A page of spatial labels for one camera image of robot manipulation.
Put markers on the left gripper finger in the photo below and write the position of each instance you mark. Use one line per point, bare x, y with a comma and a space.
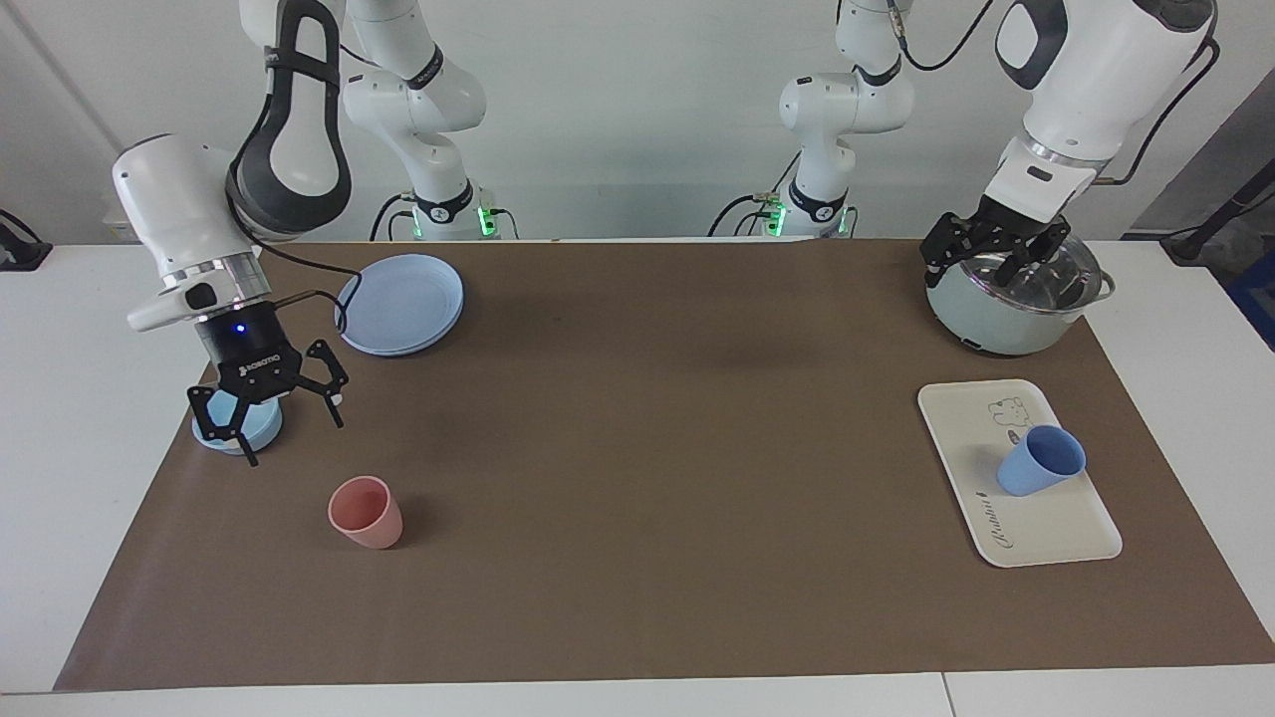
951, 239
1041, 247

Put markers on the cream rabbit print tray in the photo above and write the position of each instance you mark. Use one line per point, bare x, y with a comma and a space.
1036, 528

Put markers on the black stand leg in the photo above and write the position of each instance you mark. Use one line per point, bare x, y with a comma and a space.
1210, 224

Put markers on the glass pot lid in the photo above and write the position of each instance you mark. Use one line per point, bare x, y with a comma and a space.
1066, 274

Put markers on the light blue bowl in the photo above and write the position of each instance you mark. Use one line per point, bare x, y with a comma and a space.
264, 428

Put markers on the brown table mat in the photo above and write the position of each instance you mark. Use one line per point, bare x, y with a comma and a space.
647, 498

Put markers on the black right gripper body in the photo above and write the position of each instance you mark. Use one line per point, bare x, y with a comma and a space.
249, 354

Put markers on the blue ribbed cup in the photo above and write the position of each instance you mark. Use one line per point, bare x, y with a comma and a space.
1031, 473

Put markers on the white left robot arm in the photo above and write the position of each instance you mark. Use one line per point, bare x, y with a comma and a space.
1096, 70

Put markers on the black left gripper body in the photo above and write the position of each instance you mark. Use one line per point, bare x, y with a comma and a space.
1016, 224

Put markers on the pink cup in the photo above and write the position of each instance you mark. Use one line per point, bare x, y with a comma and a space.
369, 518

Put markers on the pale green cooking pot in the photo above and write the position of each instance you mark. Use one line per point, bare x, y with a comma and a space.
996, 324

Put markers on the blue crate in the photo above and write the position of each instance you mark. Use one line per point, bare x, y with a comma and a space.
1257, 299

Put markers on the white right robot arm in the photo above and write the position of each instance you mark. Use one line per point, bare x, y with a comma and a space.
179, 209

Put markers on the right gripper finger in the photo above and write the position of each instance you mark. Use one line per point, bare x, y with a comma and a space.
334, 373
199, 408

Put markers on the black table clamp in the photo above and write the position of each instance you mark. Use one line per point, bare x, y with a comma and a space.
20, 249

